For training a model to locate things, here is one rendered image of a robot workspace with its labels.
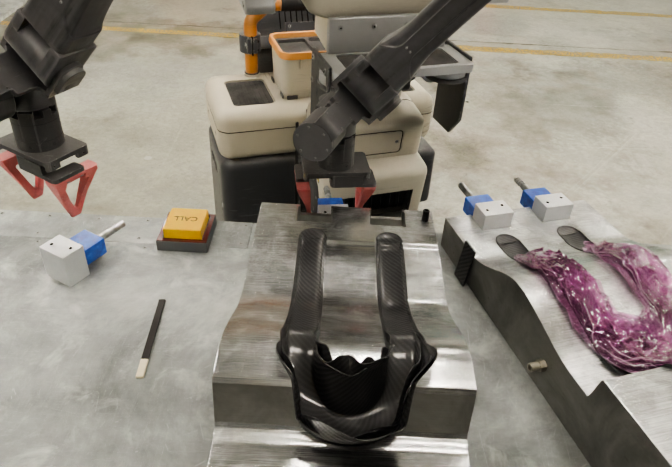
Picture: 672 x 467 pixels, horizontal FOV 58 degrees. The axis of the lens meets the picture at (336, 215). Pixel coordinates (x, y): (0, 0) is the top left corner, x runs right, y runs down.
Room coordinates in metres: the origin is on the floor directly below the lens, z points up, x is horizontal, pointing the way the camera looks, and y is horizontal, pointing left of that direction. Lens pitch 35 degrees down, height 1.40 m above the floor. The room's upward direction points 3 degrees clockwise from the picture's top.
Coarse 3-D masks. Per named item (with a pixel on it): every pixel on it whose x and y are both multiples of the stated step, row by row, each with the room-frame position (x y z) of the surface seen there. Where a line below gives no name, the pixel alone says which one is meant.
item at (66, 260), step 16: (64, 240) 0.69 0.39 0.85; (80, 240) 0.70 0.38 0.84; (96, 240) 0.71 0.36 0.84; (48, 256) 0.66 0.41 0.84; (64, 256) 0.65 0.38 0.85; (80, 256) 0.67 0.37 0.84; (96, 256) 0.70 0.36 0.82; (48, 272) 0.67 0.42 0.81; (64, 272) 0.65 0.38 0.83; (80, 272) 0.66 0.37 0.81
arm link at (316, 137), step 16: (352, 64) 0.79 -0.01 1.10; (336, 80) 0.79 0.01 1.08; (336, 96) 0.77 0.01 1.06; (352, 96) 0.80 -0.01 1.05; (320, 112) 0.76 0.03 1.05; (336, 112) 0.74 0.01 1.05; (352, 112) 0.76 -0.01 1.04; (368, 112) 0.79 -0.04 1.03; (384, 112) 0.77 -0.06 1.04; (304, 128) 0.72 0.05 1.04; (320, 128) 0.72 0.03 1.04; (336, 128) 0.72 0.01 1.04; (304, 144) 0.72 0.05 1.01; (320, 144) 0.72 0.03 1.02; (336, 144) 0.73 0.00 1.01; (320, 160) 0.72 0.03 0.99
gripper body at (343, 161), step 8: (352, 136) 0.80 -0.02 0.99; (344, 144) 0.79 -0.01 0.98; (352, 144) 0.80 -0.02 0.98; (336, 152) 0.78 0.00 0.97; (344, 152) 0.79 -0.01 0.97; (352, 152) 0.80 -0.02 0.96; (360, 152) 0.85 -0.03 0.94; (304, 160) 0.81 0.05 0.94; (328, 160) 0.78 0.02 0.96; (336, 160) 0.78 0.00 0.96; (344, 160) 0.79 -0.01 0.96; (352, 160) 0.80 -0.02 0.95; (360, 160) 0.82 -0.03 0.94; (304, 168) 0.79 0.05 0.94; (312, 168) 0.79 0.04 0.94; (320, 168) 0.79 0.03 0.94; (328, 168) 0.78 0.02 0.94; (336, 168) 0.78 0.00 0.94; (344, 168) 0.79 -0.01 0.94; (352, 168) 0.80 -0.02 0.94; (360, 168) 0.80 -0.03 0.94; (368, 168) 0.80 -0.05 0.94; (304, 176) 0.77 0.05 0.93; (312, 176) 0.77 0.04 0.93; (320, 176) 0.77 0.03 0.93; (328, 176) 0.78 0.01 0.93; (368, 176) 0.79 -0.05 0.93
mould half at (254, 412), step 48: (288, 240) 0.67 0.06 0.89; (336, 240) 0.68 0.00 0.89; (432, 240) 0.69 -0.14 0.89; (288, 288) 0.58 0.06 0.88; (336, 288) 0.58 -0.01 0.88; (432, 288) 0.59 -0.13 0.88; (240, 336) 0.44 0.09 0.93; (336, 336) 0.45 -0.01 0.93; (432, 336) 0.46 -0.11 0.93; (240, 384) 0.39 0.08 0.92; (288, 384) 0.39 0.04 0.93; (432, 384) 0.39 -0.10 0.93; (240, 432) 0.38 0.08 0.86; (288, 432) 0.38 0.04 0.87; (432, 432) 0.38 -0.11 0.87
